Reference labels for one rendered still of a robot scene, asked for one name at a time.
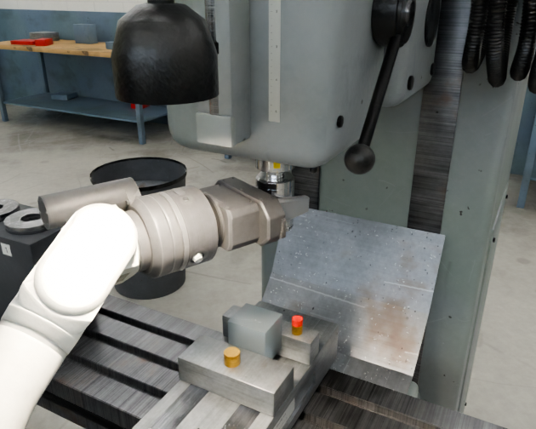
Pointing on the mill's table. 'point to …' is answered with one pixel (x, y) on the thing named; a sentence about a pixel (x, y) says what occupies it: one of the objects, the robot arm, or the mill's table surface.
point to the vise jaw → (277, 386)
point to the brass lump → (231, 357)
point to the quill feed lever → (401, 24)
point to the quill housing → (300, 82)
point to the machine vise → (230, 414)
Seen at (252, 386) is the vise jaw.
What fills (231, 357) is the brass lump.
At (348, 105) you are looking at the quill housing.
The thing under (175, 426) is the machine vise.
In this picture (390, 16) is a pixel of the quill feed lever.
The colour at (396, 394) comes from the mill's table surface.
